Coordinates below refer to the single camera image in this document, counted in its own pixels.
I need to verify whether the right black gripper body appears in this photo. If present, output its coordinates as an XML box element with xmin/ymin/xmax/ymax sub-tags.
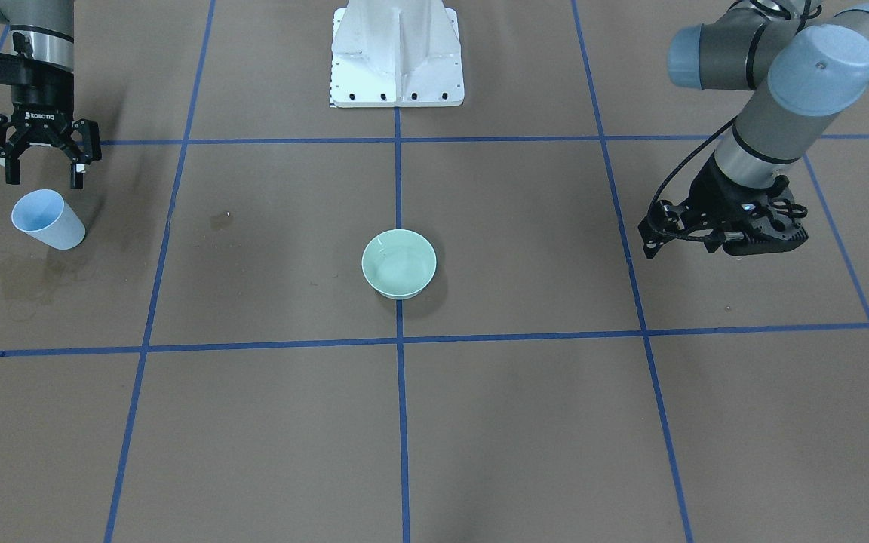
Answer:
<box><xmin>11</xmin><ymin>82</ymin><xmax>75</xmax><ymax>155</ymax></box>

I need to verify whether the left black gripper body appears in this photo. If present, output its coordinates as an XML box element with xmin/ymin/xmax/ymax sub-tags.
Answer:
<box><xmin>680</xmin><ymin>158</ymin><xmax>773</xmax><ymax>243</ymax></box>

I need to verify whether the light blue plastic cup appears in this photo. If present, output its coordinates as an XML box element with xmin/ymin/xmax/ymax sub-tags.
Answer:
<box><xmin>11</xmin><ymin>189</ymin><xmax>86</xmax><ymax>250</ymax></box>

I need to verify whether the mint green bowl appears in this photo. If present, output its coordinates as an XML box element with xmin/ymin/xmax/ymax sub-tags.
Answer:
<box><xmin>360</xmin><ymin>229</ymin><xmax>438</xmax><ymax>300</ymax></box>

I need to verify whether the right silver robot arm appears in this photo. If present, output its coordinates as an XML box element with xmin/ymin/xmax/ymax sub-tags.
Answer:
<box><xmin>0</xmin><ymin>1</ymin><xmax>101</xmax><ymax>190</ymax></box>

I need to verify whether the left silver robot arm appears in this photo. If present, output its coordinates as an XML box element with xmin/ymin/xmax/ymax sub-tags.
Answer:
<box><xmin>638</xmin><ymin>1</ymin><xmax>869</xmax><ymax>259</ymax></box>

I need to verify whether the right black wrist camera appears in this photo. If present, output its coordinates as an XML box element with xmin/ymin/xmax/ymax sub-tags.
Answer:
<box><xmin>0</xmin><ymin>53</ymin><xmax>73</xmax><ymax>87</ymax></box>

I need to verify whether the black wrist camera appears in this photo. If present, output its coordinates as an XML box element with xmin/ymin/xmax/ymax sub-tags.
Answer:
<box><xmin>722</xmin><ymin>175</ymin><xmax>809</xmax><ymax>256</ymax></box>
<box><xmin>0</xmin><ymin>53</ymin><xmax>73</xmax><ymax>87</ymax></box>

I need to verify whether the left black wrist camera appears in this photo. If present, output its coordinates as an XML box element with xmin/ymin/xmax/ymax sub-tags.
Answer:
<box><xmin>722</xmin><ymin>175</ymin><xmax>809</xmax><ymax>256</ymax></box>

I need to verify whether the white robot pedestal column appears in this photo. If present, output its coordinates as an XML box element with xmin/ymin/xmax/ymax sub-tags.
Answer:
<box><xmin>329</xmin><ymin>1</ymin><xmax>465</xmax><ymax>108</ymax></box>

